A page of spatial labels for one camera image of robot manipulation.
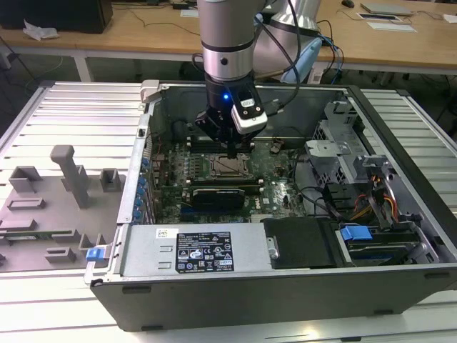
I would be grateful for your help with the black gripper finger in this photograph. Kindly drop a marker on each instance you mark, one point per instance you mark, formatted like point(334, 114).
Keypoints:
point(209, 125)
point(235, 148)

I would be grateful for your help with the silver square CPU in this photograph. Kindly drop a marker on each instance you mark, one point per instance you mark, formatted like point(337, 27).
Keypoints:
point(230, 168)

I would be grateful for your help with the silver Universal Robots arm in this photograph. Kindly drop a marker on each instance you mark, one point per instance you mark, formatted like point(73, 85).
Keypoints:
point(225, 28)

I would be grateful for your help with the blue expansion slot clip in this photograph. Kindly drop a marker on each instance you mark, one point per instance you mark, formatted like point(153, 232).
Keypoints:
point(142, 183)
point(135, 214)
point(138, 204)
point(144, 164)

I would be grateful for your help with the black drive bay cover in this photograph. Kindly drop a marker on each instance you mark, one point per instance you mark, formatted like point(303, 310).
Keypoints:
point(303, 243)

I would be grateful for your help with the black RAM sticks bank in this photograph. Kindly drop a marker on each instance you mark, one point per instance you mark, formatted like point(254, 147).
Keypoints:
point(200, 145)
point(225, 186)

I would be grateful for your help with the black graphics card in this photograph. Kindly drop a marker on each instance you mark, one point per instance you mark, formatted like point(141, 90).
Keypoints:
point(219, 200)

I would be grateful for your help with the green motherboard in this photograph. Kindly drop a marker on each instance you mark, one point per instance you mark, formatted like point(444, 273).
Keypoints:
point(271, 200)

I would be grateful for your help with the silver drive cage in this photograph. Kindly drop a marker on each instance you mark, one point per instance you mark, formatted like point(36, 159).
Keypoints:
point(326, 157)

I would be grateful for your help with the pale blue teach pendant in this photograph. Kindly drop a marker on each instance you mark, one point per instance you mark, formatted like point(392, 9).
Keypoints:
point(307, 59)

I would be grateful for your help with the wooden desk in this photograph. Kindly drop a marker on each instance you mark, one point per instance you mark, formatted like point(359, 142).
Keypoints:
point(143, 39)

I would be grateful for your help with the white plug adapter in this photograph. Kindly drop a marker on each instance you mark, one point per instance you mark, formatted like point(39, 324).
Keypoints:
point(316, 76)

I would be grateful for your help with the perforated metal rear cage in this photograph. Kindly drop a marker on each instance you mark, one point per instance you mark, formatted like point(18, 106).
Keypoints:
point(339, 121)

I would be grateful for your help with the black label sticker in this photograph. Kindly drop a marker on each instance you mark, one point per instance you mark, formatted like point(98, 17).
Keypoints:
point(203, 252)

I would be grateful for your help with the small white barcode sticker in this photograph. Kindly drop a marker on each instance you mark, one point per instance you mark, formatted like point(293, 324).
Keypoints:
point(162, 234)

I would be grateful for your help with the grey power supply unit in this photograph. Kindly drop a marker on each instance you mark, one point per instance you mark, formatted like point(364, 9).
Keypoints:
point(150, 257)

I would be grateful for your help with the hard disk in blue carrier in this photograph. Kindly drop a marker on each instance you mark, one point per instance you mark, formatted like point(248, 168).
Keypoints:
point(355, 236)

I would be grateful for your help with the black open PC case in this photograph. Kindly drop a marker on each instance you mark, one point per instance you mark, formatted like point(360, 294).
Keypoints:
point(250, 300)

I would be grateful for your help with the black computer mouse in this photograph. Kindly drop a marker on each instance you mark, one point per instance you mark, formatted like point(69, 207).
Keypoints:
point(347, 3)

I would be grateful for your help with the blue plastic case clip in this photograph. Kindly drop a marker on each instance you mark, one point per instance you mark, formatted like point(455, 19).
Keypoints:
point(94, 255)

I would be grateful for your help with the black computer box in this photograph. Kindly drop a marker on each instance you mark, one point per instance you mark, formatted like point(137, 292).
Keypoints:
point(64, 16)

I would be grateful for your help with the grey parts rack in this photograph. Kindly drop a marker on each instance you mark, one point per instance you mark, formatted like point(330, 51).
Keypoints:
point(53, 214)

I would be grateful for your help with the grey closed laptop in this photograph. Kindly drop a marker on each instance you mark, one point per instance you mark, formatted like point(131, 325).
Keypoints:
point(387, 8)

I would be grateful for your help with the crumpled white paper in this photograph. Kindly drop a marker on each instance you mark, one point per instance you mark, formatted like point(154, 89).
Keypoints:
point(39, 30)

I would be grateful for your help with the green RAM stick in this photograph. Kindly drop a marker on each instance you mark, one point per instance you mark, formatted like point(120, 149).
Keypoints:
point(39, 236)

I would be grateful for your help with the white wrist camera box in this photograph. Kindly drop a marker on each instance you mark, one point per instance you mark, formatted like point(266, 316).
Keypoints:
point(250, 114)

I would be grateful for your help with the grey plastic bracket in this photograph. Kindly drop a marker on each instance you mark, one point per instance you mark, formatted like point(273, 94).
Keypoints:
point(369, 164)

